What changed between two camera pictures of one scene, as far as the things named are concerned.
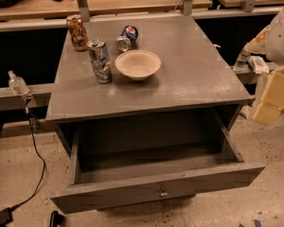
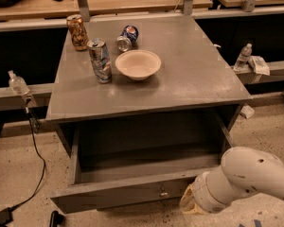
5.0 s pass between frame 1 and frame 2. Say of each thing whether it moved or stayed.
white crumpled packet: stayed
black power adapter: stayed
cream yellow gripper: moved
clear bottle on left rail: stayed
